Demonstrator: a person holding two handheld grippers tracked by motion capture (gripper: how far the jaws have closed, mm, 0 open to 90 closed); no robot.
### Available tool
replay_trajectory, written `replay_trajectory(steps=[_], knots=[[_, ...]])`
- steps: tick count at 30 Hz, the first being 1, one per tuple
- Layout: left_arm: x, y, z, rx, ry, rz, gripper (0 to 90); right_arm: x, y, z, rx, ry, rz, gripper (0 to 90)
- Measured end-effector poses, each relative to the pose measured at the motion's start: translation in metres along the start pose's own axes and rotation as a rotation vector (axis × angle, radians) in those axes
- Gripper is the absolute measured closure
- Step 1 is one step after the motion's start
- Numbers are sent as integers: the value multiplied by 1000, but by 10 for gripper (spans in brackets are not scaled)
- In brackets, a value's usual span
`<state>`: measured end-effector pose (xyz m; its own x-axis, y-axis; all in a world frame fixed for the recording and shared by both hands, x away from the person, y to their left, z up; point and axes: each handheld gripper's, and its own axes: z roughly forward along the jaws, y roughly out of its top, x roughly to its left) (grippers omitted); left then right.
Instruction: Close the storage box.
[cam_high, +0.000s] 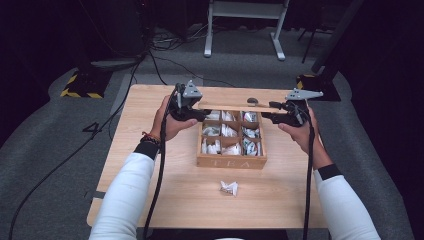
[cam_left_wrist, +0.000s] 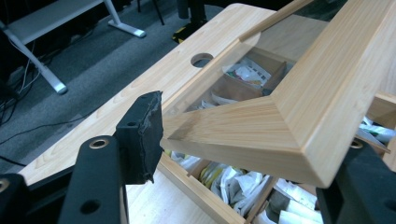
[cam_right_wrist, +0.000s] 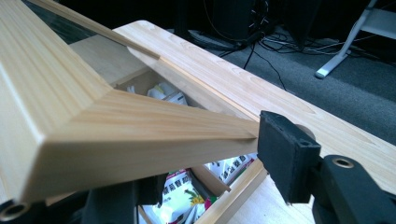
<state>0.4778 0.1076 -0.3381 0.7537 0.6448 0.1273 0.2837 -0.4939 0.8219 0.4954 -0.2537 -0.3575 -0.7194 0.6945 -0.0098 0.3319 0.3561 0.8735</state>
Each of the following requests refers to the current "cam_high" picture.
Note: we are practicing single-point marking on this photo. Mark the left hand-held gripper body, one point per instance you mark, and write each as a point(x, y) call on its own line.
point(181, 106)

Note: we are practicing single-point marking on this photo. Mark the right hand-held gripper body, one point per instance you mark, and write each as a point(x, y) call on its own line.
point(296, 113)

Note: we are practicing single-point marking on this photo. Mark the group of white tea bags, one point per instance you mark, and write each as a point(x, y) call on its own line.
point(230, 130)

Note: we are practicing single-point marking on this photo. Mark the wooden glass box lid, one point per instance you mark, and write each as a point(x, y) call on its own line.
point(233, 106)

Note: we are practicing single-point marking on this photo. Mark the wooden tea box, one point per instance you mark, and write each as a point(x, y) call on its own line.
point(233, 162)

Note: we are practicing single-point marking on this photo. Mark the single white tea packet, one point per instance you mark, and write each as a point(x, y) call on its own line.
point(230, 188)

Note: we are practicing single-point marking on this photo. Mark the person's right hand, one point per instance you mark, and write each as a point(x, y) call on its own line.
point(305, 136)

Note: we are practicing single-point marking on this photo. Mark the person's left hand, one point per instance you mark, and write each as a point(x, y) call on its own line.
point(166, 128)

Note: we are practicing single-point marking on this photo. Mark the dark round table grommet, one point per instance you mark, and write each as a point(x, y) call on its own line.
point(251, 100)

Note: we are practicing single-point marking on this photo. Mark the yellow black striped stand base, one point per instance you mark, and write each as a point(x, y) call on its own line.
point(85, 85)
point(316, 86)

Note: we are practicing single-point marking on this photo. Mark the black tripod stand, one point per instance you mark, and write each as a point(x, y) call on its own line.
point(311, 40)

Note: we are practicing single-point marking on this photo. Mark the grey slanted metal pole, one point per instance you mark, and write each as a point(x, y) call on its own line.
point(336, 35)

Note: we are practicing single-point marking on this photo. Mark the grey tape strip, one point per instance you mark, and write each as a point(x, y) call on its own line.
point(96, 195)

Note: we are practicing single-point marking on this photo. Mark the white metal desk frame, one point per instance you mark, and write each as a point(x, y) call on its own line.
point(245, 10)

